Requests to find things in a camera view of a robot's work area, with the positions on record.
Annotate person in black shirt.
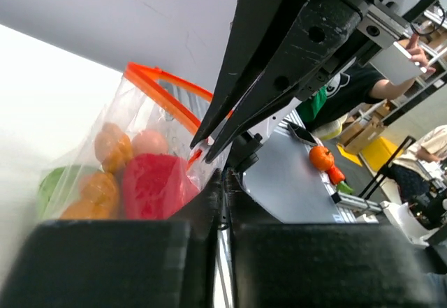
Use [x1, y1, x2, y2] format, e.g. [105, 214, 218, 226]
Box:
[296, 31, 437, 133]

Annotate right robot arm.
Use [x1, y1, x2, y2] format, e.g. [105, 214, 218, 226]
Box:
[191, 0, 437, 170]

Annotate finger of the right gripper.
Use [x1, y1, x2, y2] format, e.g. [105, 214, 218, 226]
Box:
[191, 0, 282, 147]

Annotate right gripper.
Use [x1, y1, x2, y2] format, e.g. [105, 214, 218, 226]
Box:
[205, 0, 437, 163]

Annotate green cabbage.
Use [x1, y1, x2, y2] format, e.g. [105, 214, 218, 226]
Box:
[37, 165, 98, 220]

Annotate clear zip top bag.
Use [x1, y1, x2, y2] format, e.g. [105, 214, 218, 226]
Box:
[37, 62, 228, 221]

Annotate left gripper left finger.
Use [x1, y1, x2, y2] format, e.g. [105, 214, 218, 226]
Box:
[1, 170, 223, 307]

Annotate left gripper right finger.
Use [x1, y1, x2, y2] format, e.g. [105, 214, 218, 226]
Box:
[224, 170, 433, 307]

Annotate person in beige shirt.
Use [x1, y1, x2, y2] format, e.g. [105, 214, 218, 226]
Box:
[389, 124, 447, 204]

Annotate red bell pepper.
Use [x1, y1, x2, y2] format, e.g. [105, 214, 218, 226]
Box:
[122, 154, 199, 220]

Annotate cardboard boxes on floor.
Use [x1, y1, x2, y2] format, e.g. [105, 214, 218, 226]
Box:
[338, 100, 395, 155]

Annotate orange toy fruit decoration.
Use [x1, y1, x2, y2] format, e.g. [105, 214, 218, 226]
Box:
[309, 145, 353, 195]

